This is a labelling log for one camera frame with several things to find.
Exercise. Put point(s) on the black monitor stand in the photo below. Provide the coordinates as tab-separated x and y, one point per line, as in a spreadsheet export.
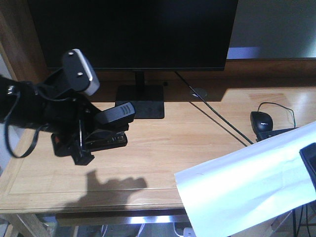
148	100

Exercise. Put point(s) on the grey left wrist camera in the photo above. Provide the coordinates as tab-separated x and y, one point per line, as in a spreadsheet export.
79	73

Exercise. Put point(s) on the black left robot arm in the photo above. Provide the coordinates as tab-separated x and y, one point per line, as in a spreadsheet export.
20	107

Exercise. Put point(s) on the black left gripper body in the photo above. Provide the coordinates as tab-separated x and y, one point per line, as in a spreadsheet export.
65	110

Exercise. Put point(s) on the white paper sheet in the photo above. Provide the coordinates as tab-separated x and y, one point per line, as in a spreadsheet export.
232	193

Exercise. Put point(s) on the black computer monitor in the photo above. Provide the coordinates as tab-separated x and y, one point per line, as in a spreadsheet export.
137	34

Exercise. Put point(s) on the black computer mouse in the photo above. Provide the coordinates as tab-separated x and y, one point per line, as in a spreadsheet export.
261	122

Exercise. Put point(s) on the black and orange stapler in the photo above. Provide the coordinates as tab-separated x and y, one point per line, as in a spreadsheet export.
79	142

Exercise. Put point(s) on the grey desk cable grommet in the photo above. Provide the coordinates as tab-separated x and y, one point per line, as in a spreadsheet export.
198	92

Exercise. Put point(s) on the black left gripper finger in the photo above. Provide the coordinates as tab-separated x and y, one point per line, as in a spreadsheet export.
118	115

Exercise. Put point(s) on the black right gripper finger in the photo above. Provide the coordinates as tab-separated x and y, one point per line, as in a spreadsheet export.
308	156

